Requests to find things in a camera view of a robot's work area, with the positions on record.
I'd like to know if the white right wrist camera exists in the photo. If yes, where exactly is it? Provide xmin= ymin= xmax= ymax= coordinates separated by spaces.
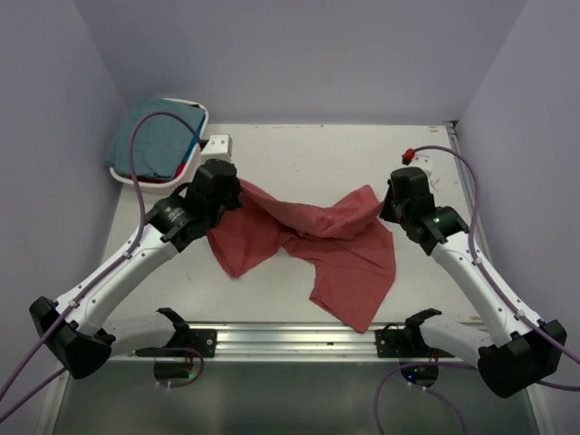
xmin=401 ymin=149 xmax=433 ymax=177

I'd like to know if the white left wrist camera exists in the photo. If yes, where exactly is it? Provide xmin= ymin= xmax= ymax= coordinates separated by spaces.
xmin=200 ymin=134 xmax=233 ymax=163

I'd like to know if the white perforated laundry basket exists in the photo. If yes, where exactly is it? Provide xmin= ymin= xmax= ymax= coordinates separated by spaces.
xmin=107 ymin=98 xmax=209 ymax=195

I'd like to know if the aluminium mounting rail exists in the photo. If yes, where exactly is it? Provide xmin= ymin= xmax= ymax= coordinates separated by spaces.
xmin=57 ymin=322 xmax=490 ymax=362

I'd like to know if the red t shirt in basket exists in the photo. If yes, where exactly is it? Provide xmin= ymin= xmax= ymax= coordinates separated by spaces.
xmin=120 ymin=160 xmax=187 ymax=184

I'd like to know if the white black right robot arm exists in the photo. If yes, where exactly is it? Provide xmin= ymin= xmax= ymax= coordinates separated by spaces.
xmin=380 ymin=167 xmax=567 ymax=398

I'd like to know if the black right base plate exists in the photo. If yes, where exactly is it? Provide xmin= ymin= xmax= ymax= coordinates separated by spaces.
xmin=374 ymin=324 xmax=453 ymax=359

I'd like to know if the purple left floor cable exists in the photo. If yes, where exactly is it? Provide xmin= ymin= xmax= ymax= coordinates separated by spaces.
xmin=135 ymin=347 xmax=205 ymax=389

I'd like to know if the teal t shirt in basket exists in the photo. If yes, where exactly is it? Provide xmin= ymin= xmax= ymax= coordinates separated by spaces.
xmin=104 ymin=98 xmax=206 ymax=179

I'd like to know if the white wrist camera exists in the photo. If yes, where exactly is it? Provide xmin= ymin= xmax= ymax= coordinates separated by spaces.
xmin=401 ymin=149 xmax=433 ymax=177
xmin=200 ymin=134 xmax=233 ymax=163

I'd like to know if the salmon pink t shirt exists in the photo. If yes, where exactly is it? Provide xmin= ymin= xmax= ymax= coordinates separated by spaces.
xmin=207 ymin=180 xmax=396 ymax=333

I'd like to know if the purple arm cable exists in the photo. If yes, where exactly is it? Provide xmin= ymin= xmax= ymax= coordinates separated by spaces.
xmin=414 ymin=144 xmax=580 ymax=391
xmin=0 ymin=111 xmax=205 ymax=421

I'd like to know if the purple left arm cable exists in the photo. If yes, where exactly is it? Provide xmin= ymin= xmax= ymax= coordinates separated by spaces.
xmin=0 ymin=111 xmax=205 ymax=421

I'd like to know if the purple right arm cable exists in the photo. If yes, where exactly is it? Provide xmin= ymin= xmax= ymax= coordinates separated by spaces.
xmin=414 ymin=144 xmax=580 ymax=391

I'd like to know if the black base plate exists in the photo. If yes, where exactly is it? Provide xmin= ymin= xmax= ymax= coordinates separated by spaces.
xmin=135 ymin=329 xmax=218 ymax=358
xmin=374 ymin=324 xmax=453 ymax=359

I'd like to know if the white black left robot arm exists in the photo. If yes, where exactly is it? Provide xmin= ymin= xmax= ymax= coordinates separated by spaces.
xmin=29 ymin=159 xmax=242 ymax=379

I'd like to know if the purple right floor cable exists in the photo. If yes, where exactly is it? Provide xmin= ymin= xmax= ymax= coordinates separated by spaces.
xmin=374 ymin=361 xmax=481 ymax=435

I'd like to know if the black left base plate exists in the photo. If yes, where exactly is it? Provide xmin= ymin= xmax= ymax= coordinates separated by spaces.
xmin=135 ymin=329 xmax=218 ymax=358

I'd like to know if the blue t shirt in basket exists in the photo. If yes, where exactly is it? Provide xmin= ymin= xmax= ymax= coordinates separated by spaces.
xmin=174 ymin=118 xmax=206 ymax=177

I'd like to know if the purple floor cable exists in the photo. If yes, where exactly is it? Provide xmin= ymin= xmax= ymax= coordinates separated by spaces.
xmin=374 ymin=361 xmax=481 ymax=435
xmin=135 ymin=347 xmax=205 ymax=389

